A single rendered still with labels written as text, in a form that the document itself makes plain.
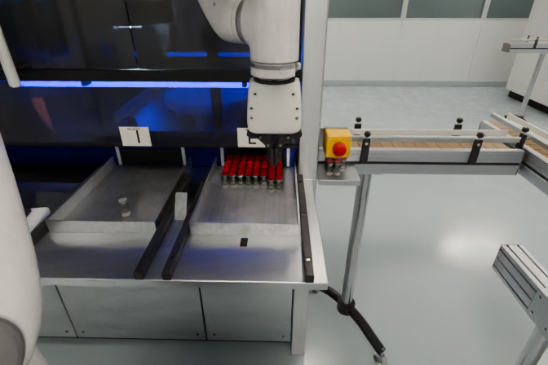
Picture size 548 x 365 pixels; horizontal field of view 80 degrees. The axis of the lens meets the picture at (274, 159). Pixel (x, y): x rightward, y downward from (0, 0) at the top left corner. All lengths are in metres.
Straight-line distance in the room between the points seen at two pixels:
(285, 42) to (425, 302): 1.63
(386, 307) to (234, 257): 1.23
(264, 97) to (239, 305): 0.98
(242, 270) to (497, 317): 1.54
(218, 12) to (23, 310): 0.47
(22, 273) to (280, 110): 0.45
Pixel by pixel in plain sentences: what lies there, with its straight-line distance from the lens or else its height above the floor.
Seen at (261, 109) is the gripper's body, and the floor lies 1.21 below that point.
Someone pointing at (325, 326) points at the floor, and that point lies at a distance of 1.73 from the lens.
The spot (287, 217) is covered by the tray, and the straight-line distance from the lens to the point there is 0.84.
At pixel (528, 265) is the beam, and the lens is 1.48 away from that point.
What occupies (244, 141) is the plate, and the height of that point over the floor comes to 1.01.
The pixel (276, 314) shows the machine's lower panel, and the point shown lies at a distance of 1.42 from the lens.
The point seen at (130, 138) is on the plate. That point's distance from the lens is 1.04.
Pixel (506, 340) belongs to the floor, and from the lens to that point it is 1.97.
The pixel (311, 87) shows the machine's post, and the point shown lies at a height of 1.17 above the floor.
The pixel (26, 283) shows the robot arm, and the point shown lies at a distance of 0.24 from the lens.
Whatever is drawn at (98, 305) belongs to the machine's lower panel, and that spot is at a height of 0.29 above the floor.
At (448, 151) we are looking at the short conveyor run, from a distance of 1.21.
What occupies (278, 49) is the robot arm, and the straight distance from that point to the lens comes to 0.55.
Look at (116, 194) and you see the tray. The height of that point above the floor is 0.88.
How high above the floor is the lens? 1.39
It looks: 27 degrees down
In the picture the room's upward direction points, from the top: straight up
